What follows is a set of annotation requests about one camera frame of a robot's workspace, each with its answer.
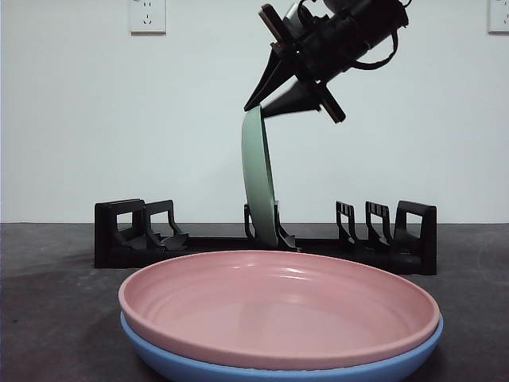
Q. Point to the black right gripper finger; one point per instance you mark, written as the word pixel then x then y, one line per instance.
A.
pixel 300 97
pixel 274 73

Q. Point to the green round plate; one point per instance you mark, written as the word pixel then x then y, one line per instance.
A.
pixel 258 183

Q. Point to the pink round plate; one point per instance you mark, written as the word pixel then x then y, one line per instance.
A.
pixel 278 314

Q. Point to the blue round plate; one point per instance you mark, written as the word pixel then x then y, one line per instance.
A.
pixel 278 372

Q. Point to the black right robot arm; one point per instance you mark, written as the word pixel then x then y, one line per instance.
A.
pixel 370 28

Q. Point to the black plate rack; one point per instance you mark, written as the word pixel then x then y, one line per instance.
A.
pixel 107 246

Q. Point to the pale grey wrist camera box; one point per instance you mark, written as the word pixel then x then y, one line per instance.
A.
pixel 293 18

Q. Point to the white wall socket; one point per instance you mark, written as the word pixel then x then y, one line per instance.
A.
pixel 148 18
pixel 499 16

